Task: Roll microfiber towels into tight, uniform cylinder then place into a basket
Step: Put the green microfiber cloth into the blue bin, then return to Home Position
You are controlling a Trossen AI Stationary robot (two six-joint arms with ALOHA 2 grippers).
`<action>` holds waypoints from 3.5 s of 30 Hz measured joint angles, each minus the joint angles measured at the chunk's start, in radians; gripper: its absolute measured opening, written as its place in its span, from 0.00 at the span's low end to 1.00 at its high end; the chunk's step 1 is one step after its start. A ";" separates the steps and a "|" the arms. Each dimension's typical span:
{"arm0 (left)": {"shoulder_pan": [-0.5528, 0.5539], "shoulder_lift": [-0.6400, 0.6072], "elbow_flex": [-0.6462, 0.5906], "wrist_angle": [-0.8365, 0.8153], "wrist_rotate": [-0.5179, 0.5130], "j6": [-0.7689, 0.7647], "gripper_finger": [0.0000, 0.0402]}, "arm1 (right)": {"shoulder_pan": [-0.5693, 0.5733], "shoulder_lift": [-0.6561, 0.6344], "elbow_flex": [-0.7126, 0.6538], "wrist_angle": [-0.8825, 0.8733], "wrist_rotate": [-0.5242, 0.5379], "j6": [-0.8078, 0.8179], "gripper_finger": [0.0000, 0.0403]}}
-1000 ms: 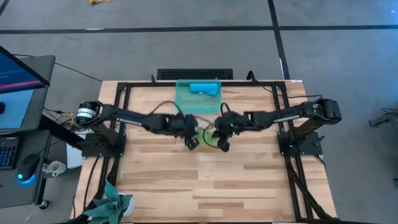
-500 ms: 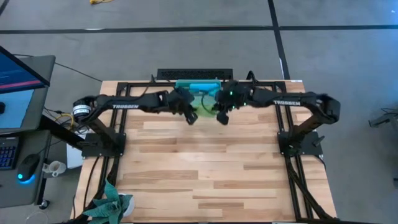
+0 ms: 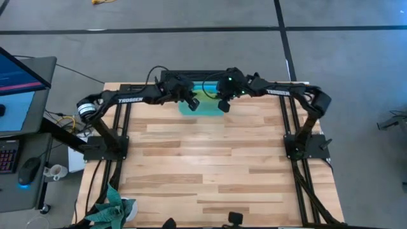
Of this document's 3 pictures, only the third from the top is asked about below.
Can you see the green microfiber towel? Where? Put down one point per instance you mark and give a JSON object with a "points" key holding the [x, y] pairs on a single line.
{"points": [[205, 95]]}

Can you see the teal translucent plastic basket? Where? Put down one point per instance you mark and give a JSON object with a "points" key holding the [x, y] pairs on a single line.
{"points": [[206, 111]]}

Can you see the white mug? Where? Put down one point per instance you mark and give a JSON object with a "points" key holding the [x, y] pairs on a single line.
{"points": [[58, 171]]}

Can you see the black table-level camera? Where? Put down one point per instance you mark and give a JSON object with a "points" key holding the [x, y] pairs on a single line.
{"points": [[235, 219]]}

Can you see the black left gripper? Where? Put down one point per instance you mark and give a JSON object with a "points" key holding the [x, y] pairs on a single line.
{"points": [[178, 87]]}

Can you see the grey computer desk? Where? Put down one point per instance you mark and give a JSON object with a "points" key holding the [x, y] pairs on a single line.
{"points": [[41, 105]]}

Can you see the black desk support bar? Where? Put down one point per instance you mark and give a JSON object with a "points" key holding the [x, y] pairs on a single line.
{"points": [[60, 135]]}

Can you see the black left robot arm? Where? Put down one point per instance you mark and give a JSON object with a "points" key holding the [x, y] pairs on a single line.
{"points": [[127, 97]]}

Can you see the black floor vent grille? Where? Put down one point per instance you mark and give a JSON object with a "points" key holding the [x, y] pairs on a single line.
{"points": [[203, 73]]}

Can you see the black aluminium table frame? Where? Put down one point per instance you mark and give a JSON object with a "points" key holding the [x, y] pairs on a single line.
{"points": [[127, 127]]}

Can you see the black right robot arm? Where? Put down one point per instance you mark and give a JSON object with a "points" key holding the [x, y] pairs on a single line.
{"points": [[286, 92]]}

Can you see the small black table-edge mount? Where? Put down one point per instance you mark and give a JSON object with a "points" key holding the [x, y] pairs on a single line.
{"points": [[169, 224]]}

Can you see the black computer mouse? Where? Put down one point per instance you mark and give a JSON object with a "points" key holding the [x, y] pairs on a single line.
{"points": [[28, 170]]}

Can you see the black keyboard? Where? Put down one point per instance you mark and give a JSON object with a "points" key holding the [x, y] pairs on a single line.
{"points": [[8, 157]]}

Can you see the black floor stand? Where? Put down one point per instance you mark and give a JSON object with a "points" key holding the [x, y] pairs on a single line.
{"points": [[394, 121]]}

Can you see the black caster wheel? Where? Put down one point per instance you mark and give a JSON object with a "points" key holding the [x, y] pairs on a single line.
{"points": [[45, 209]]}

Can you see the white plant pot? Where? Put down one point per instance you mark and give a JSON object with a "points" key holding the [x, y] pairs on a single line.
{"points": [[133, 208]]}

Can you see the artificial green plant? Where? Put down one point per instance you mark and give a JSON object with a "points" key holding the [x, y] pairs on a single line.
{"points": [[109, 213]]}

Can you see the white box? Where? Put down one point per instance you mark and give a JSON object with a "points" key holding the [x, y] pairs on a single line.
{"points": [[76, 159]]}

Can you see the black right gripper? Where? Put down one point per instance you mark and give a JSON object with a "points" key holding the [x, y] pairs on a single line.
{"points": [[232, 84]]}

